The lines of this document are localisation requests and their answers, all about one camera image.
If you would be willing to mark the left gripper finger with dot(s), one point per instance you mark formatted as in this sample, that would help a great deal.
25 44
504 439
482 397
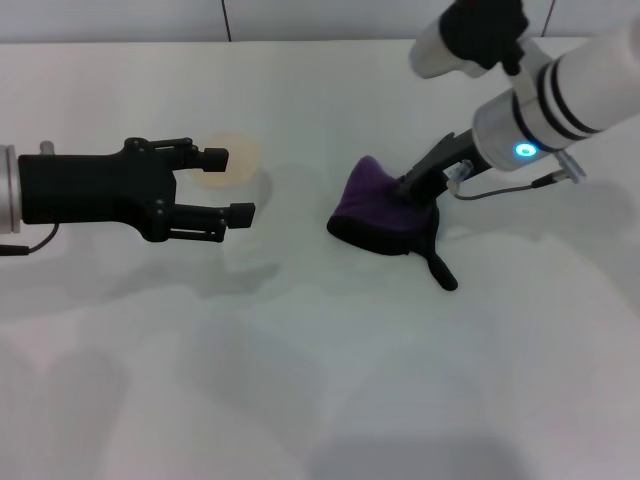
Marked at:
242 216
216 160

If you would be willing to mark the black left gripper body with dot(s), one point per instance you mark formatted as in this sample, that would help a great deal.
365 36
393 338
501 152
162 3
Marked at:
95 190

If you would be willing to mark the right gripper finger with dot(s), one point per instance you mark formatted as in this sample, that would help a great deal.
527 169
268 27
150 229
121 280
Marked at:
404 187
427 195

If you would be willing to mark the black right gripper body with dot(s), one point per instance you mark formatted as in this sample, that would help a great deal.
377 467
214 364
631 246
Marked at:
440 165

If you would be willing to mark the white paper cup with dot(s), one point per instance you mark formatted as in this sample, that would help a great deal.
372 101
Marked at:
235 160

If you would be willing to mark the purple rag with black trim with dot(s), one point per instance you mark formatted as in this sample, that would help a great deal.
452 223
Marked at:
380 220

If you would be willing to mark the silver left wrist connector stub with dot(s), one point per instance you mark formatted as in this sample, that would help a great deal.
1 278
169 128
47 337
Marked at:
46 147

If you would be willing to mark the right wrist camera housing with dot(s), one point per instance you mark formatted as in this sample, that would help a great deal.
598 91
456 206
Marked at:
465 35

